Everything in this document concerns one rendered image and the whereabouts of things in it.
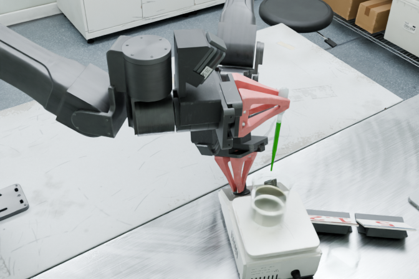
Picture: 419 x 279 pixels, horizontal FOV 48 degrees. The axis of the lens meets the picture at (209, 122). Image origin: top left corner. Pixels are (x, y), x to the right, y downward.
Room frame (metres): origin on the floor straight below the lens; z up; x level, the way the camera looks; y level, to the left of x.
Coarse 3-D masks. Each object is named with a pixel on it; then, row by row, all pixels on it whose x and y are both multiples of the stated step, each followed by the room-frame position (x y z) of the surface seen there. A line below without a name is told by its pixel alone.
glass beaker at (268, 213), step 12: (264, 168) 0.53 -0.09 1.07; (252, 180) 0.51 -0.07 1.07; (264, 180) 0.53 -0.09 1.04; (276, 180) 0.53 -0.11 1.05; (288, 180) 0.52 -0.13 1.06; (252, 192) 0.50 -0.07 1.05; (288, 192) 0.48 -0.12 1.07; (252, 204) 0.49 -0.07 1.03; (264, 204) 0.48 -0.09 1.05; (276, 204) 0.47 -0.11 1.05; (252, 216) 0.49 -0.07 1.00; (264, 216) 0.48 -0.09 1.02; (276, 216) 0.48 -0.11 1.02; (264, 228) 0.47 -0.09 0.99
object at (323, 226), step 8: (328, 216) 0.58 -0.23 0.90; (336, 216) 0.58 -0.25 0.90; (344, 216) 0.58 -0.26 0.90; (312, 224) 0.54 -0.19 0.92; (320, 224) 0.54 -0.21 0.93; (328, 224) 0.54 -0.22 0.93; (336, 224) 0.53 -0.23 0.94; (344, 224) 0.53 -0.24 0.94; (352, 224) 0.53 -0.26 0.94; (328, 232) 0.54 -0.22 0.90; (336, 232) 0.54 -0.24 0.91; (344, 232) 0.53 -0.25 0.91
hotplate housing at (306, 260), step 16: (224, 208) 0.56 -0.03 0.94; (240, 240) 0.47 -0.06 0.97; (240, 256) 0.44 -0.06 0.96; (272, 256) 0.44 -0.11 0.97; (288, 256) 0.44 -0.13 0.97; (304, 256) 0.44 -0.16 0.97; (320, 256) 0.45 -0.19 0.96; (240, 272) 0.43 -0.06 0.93; (256, 272) 0.42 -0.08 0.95; (272, 272) 0.43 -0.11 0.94; (288, 272) 0.43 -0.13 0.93; (304, 272) 0.44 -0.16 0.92
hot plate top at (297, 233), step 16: (240, 208) 0.52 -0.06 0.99; (288, 208) 0.52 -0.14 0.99; (304, 208) 0.52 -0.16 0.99; (240, 224) 0.48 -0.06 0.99; (288, 224) 0.49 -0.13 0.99; (304, 224) 0.49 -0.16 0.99; (256, 240) 0.45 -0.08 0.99; (272, 240) 0.45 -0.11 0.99; (288, 240) 0.45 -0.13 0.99; (304, 240) 0.46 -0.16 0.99; (256, 256) 0.43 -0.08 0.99
